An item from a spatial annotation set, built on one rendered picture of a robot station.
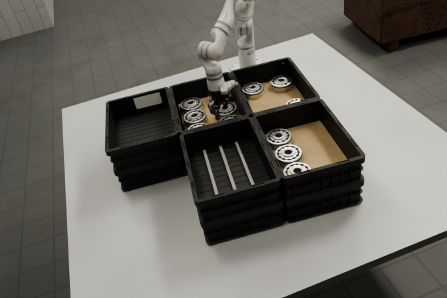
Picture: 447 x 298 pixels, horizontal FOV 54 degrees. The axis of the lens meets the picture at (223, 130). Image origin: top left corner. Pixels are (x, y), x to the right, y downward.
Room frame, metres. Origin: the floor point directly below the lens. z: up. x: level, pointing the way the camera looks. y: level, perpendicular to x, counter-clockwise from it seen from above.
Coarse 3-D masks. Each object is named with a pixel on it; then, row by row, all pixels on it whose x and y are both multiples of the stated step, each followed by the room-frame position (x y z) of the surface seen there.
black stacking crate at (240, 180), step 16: (224, 128) 1.42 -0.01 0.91; (240, 128) 1.42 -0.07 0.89; (192, 144) 1.40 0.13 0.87; (208, 144) 1.41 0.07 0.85; (224, 144) 1.42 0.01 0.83; (240, 144) 1.40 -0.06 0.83; (256, 144) 1.34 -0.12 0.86; (192, 160) 1.36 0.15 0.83; (240, 160) 1.30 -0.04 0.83; (256, 160) 1.28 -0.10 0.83; (208, 176) 1.24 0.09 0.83; (224, 176) 1.23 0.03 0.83; (240, 176) 1.21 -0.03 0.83; (256, 176) 1.19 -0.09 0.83; (272, 176) 1.12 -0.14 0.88; (208, 192) 1.16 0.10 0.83; (256, 192) 1.05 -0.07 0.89; (272, 192) 1.05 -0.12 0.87; (208, 208) 1.03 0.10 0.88; (224, 208) 1.04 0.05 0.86; (240, 208) 1.04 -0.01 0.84; (256, 208) 1.04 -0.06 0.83
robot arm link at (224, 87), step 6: (222, 78) 1.59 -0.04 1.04; (210, 84) 1.58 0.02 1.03; (216, 84) 1.57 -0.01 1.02; (222, 84) 1.58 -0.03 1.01; (228, 84) 1.57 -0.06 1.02; (234, 84) 1.59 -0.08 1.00; (210, 90) 1.59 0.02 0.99; (216, 90) 1.57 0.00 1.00; (222, 90) 1.54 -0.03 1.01; (228, 90) 1.55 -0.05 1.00
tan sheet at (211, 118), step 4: (232, 96) 1.77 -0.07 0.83; (204, 100) 1.78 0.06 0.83; (208, 100) 1.77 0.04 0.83; (232, 100) 1.73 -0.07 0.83; (204, 104) 1.75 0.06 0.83; (180, 108) 1.75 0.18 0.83; (204, 108) 1.71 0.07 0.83; (208, 108) 1.71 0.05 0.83; (180, 112) 1.72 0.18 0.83; (208, 112) 1.67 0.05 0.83; (208, 116) 1.64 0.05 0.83; (212, 116) 1.63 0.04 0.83; (208, 120) 1.61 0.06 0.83; (212, 120) 1.60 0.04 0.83; (216, 120) 1.60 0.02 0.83; (184, 124) 1.62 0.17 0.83; (184, 128) 1.58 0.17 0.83
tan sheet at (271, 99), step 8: (264, 88) 1.78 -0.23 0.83; (296, 88) 1.73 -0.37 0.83; (264, 96) 1.71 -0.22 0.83; (272, 96) 1.70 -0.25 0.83; (280, 96) 1.69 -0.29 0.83; (288, 96) 1.68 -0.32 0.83; (296, 96) 1.66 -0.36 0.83; (256, 104) 1.66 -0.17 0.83; (264, 104) 1.65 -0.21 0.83; (272, 104) 1.64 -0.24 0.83; (280, 104) 1.62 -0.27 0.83
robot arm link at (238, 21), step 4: (236, 16) 1.94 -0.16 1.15; (252, 16) 1.94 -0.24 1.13; (236, 20) 1.97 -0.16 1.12; (240, 20) 1.94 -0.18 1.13; (244, 20) 1.93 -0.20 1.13; (248, 20) 1.94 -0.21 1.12; (236, 24) 2.00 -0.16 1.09; (240, 24) 1.97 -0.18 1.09; (232, 28) 2.10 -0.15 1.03; (236, 28) 2.03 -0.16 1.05; (240, 28) 2.06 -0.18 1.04; (236, 32) 2.05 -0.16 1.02; (240, 32) 2.06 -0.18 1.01
